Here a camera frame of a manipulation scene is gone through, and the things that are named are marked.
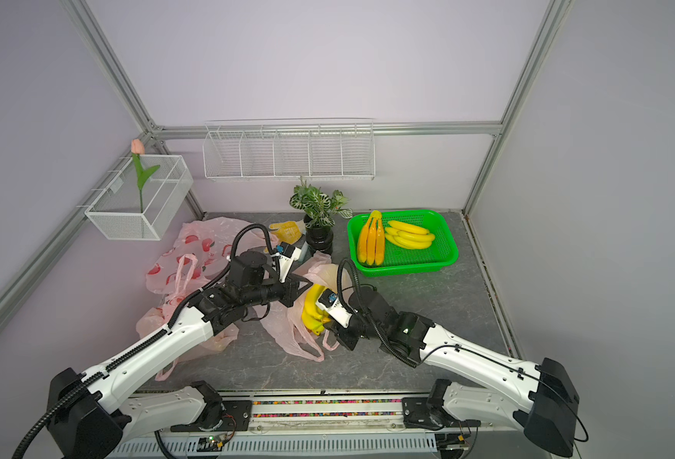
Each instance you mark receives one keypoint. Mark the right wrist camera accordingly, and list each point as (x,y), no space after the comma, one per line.
(329,302)

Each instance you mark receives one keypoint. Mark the pale yellow banana bunch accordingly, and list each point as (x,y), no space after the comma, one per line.
(407,236)

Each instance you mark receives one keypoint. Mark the white wire side basket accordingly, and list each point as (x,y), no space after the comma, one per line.
(115,211)

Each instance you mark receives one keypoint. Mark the potted plant black vase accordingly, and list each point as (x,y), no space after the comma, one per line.
(320,209)

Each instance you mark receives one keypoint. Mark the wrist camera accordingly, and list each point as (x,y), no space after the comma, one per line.
(286,255)
(329,302)

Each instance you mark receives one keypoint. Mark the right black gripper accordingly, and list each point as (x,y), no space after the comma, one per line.
(340,335)

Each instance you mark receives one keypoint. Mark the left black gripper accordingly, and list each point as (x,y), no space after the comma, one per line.
(292,291)

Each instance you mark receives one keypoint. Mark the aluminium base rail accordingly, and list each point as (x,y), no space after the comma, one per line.
(445,422)

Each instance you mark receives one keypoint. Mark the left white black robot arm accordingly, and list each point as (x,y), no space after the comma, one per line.
(89,413)

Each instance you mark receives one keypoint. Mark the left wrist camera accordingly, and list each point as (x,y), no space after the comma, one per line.
(286,255)

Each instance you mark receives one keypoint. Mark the pink strawberry plastic bag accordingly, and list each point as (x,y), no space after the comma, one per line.
(200,252)

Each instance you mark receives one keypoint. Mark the white wire wall shelf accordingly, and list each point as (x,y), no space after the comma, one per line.
(321,149)

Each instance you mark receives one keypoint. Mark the pink artificial tulip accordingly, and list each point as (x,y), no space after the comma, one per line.
(143,174)

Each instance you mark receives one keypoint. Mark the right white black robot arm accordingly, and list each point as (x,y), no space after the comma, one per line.
(537,398)

